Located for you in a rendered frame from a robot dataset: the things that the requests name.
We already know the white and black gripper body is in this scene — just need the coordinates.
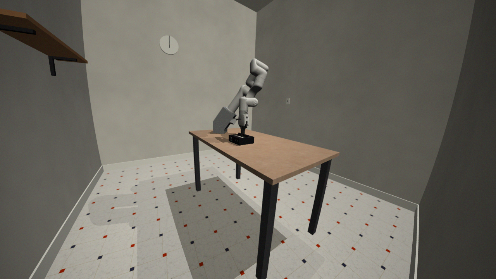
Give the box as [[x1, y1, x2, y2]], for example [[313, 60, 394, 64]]
[[238, 114, 249, 126]]

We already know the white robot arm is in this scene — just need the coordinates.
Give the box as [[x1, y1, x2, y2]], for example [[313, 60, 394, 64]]
[[226, 59, 269, 114]]

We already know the black lighting desk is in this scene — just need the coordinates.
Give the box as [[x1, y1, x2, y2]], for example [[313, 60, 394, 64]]
[[229, 133, 254, 145]]

